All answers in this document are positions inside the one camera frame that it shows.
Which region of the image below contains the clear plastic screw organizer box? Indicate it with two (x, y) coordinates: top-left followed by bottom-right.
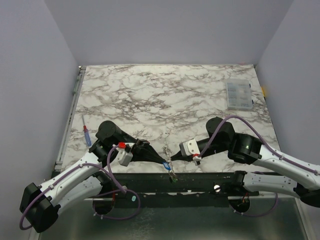
(225, 79), (253, 111)

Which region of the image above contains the red blue screwdriver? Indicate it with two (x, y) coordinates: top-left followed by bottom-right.
(81, 115), (92, 147)

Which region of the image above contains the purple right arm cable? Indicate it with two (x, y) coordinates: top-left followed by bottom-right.
(198, 115), (320, 218)

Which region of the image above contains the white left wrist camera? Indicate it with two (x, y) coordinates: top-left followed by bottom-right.
(115, 142), (134, 167)

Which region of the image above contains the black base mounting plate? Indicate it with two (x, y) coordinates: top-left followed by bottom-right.
(92, 171), (258, 212)

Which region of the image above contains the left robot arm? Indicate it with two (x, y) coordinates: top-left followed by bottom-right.
(19, 120), (165, 233)

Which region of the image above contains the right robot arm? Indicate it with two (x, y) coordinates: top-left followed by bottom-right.
(170, 117), (320, 208)

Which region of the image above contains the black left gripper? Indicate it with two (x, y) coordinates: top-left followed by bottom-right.
(120, 131), (165, 164)

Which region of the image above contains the blue key tag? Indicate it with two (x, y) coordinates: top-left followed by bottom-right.
(162, 162), (171, 171)

